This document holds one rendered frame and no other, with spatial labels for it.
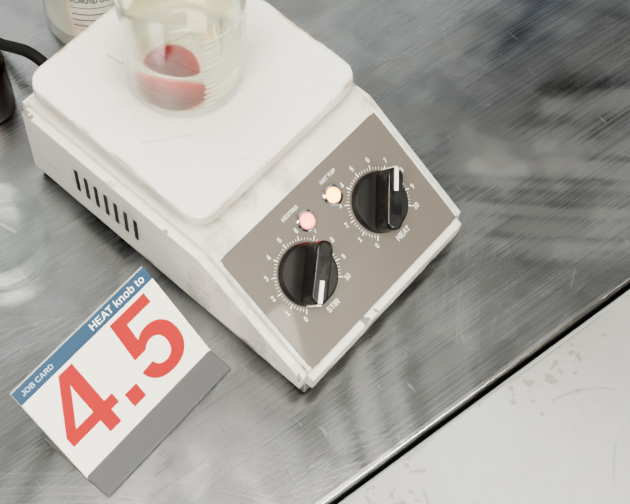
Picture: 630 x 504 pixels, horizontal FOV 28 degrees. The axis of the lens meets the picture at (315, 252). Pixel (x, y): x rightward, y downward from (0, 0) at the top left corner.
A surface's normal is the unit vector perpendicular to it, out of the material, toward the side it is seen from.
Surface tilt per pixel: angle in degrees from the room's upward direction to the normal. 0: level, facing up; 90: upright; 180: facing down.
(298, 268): 30
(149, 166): 0
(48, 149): 90
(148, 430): 0
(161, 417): 0
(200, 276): 90
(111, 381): 40
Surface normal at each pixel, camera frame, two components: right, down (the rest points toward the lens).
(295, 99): 0.07, -0.44
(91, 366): 0.55, 0.05
